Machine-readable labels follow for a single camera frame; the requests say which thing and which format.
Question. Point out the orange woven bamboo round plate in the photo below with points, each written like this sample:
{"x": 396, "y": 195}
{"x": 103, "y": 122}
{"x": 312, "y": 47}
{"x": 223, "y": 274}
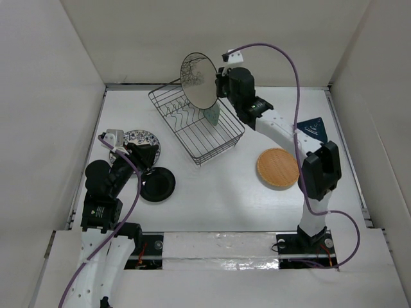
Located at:
{"x": 277, "y": 168}

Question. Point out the blue white floral plate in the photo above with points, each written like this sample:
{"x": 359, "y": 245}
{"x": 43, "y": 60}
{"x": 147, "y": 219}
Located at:
{"x": 142, "y": 137}

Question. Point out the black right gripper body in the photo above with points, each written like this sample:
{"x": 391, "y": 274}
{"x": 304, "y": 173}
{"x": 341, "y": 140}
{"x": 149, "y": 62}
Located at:
{"x": 223, "y": 88}

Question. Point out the cream round plate tree drawing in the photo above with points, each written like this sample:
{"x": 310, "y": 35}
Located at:
{"x": 197, "y": 78}

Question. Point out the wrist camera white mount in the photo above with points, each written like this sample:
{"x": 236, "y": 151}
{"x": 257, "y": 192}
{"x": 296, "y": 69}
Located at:
{"x": 232, "y": 59}
{"x": 113, "y": 140}

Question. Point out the grey wire dish rack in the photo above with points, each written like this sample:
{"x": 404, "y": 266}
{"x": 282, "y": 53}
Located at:
{"x": 201, "y": 139}

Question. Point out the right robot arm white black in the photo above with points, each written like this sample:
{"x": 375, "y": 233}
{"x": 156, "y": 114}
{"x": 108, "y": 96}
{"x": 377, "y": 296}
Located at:
{"x": 318, "y": 162}

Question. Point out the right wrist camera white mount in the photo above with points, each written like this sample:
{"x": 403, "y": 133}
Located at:
{"x": 232, "y": 59}

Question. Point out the black round bowl plate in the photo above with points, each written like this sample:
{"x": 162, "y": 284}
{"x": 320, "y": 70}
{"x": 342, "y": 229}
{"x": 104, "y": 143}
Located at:
{"x": 158, "y": 184}

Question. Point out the silver front rail tape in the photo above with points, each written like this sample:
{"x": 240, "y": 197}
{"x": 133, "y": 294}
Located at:
{"x": 230, "y": 251}

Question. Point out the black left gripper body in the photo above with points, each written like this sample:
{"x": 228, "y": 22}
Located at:
{"x": 135, "y": 153}

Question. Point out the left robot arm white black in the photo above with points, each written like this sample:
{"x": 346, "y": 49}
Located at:
{"x": 107, "y": 240}

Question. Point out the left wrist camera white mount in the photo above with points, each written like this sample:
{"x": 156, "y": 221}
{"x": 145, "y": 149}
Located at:
{"x": 113, "y": 140}

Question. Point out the dark blue leaf-shaped plate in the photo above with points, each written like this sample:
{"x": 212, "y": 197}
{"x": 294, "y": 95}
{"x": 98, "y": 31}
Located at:
{"x": 314, "y": 128}

